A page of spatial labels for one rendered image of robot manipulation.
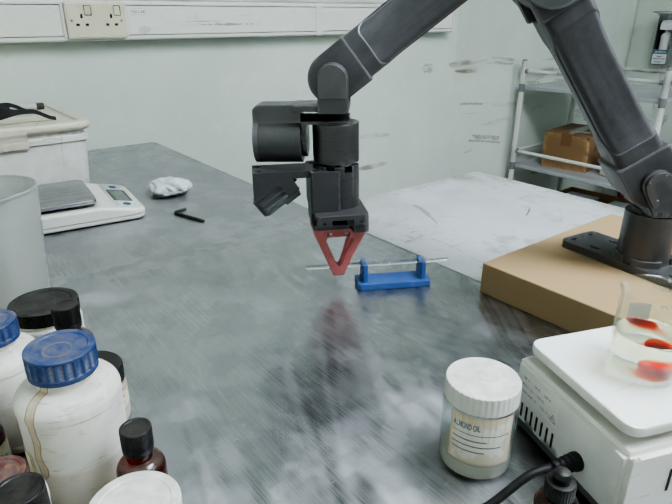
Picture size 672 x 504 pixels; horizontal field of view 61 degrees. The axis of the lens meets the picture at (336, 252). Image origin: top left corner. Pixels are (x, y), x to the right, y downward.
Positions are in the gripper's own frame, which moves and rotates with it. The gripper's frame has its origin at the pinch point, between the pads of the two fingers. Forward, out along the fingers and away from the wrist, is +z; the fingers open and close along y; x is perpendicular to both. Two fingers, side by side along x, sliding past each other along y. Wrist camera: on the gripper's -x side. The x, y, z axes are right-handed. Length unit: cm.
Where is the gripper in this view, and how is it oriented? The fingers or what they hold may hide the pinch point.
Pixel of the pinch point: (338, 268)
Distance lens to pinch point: 76.3
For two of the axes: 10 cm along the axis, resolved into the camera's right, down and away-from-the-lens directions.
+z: 0.2, 9.2, 3.8
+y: 1.4, 3.8, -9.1
